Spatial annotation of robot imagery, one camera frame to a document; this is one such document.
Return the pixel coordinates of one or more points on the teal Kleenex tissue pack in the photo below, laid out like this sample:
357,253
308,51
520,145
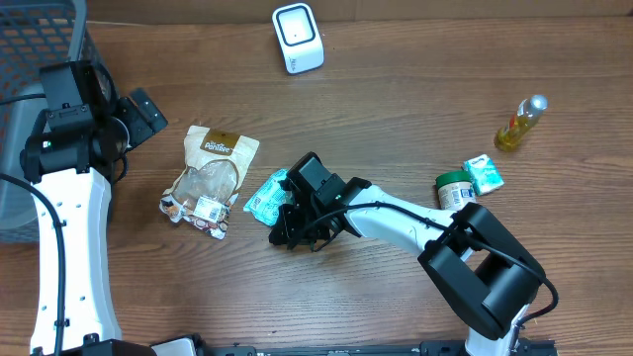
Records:
483,174

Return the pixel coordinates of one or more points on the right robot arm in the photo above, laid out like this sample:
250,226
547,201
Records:
487,277

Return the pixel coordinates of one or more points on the white barcode scanner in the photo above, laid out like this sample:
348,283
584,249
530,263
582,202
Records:
299,38

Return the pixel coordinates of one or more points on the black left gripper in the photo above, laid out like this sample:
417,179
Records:
142,129

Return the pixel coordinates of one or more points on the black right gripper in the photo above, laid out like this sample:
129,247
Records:
295,223

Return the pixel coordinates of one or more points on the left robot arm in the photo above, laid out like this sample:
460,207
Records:
69,163

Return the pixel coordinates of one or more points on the green lid jar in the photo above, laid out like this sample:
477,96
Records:
454,190

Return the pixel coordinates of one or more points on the silver capped amber bottle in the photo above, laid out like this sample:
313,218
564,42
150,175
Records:
528,113

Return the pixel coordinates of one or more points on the teal snack packet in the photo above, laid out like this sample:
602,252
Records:
265,203

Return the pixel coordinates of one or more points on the beige brown snack packet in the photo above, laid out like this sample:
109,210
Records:
216,163

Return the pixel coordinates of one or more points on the grey plastic shopping basket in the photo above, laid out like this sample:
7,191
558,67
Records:
34,34

